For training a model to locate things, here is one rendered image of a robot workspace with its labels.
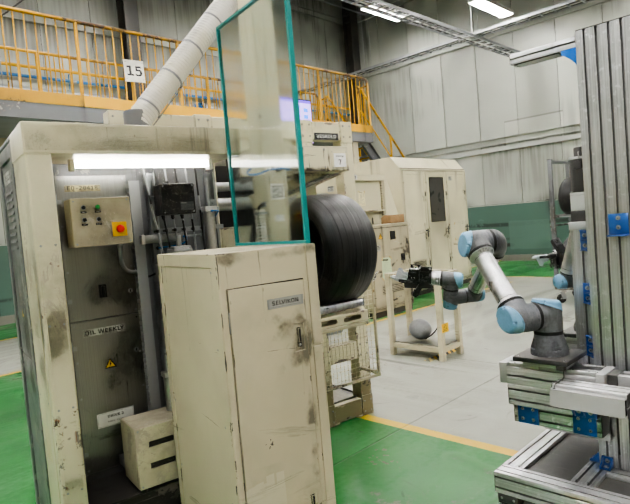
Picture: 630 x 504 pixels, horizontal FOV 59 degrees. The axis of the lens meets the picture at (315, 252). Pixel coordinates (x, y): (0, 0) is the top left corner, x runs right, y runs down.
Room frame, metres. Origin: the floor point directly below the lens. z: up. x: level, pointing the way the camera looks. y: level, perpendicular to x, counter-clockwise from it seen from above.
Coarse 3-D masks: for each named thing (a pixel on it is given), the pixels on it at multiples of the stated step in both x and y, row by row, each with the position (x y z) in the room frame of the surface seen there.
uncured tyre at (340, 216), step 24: (312, 216) 2.78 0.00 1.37; (336, 216) 2.73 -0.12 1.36; (360, 216) 2.81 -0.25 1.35; (312, 240) 3.25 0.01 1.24; (336, 240) 2.68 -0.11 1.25; (360, 240) 2.74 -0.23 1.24; (336, 264) 2.68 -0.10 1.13; (360, 264) 2.74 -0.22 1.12; (336, 288) 2.73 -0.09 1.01; (360, 288) 2.83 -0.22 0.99
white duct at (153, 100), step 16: (224, 0) 2.92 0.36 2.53; (208, 16) 2.88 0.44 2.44; (224, 16) 2.92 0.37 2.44; (192, 32) 2.84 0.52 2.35; (208, 32) 2.86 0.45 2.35; (192, 48) 2.80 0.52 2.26; (176, 64) 2.75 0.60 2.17; (192, 64) 2.81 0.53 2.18; (160, 80) 2.71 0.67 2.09; (176, 80) 2.75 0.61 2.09; (144, 96) 2.67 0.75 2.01; (160, 96) 2.69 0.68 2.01; (144, 112) 2.64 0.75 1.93; (160, 112) 2.73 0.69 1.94
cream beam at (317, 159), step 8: (304, 152) 3.15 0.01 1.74; (312, 152) 3.18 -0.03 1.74; (320, 152) 3.21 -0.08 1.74; (328, 152) 3.25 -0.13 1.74; (336, 152) 3.28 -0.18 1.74; (344, 152) 3.32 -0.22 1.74; (304, 160) 3.14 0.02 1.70; (312, 160) 3.18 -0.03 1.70; (320, 160) 3.21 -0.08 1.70; (328, 160) 3.25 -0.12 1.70; (304, 168) 3.14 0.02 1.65; (312, 168) 3.17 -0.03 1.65; (320, 168) 3.21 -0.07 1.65; (328, 168) 3.24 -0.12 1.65; (336, 168) 3.27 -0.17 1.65; (344, 168) 3.31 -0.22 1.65
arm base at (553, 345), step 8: (536, 336) 2.26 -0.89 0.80; (544, 336) 2.23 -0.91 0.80; (552, 336) 2.22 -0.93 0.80; (560, 336) 2.22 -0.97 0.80; (536, 344) 2.25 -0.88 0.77; (544, 344) 2.22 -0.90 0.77; (552, 344) 2.21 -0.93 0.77; (560, 344) 2.21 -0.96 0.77; (536, 352) 2.24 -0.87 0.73; (544, 352) 2.22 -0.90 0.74; (552, 352) 2.20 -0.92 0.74; (560, 352) 2.20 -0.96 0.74; (568, 352) 2.22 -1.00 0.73
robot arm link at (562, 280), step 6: (570, 240) 2.68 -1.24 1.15; (570, 246) 2.68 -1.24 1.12; (570, 252) 2.68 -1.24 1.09; (564, 258) 2.72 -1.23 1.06; (570, 258) 2.69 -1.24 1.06; (564, 264) 2.72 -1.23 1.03; (570, 264) 2.70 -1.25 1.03; (564, 270) 2.72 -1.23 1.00; (570, 270) 2.71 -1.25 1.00; (558, 276) 2.74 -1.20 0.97; (564, 276) 2.73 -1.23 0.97; (570, 276) 2.72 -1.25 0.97; (558, 282) 2.74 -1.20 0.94; (564, 282) 2.72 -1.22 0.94; (570, 282) 2.73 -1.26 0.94; (558, 288) 2.75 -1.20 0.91; (564, 288) 2.74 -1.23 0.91
